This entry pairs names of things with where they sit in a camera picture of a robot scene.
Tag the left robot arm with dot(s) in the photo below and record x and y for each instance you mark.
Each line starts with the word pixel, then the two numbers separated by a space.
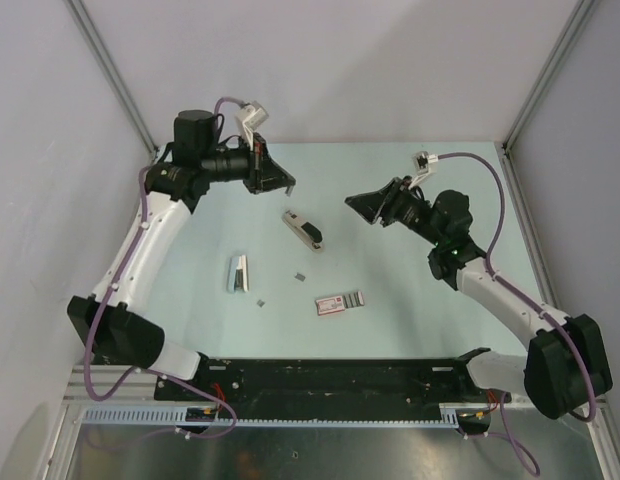
pixel 111 321

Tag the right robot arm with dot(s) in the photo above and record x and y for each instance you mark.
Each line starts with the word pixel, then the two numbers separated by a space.
pixel 566 365

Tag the black and cream stapler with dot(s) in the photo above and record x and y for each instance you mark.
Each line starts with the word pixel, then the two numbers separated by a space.
pixel 307 232

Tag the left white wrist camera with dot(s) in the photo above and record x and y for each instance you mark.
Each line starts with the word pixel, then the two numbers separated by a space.
pixel 248 119

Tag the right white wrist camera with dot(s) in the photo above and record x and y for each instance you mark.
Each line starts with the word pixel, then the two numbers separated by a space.
pixel 425 166

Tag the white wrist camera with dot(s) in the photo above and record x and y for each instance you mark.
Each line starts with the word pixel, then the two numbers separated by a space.
pixel 425 166
pixel 248 119

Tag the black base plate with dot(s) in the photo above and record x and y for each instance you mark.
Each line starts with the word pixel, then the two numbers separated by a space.
pixel 364 393

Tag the red staple box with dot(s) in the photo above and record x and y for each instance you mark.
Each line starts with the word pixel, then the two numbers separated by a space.
pixel 339 303

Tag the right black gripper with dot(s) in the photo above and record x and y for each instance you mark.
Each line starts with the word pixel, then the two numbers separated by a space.
pixel 384 203

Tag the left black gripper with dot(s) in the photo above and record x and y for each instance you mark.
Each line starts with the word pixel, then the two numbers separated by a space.
pixel 263 172

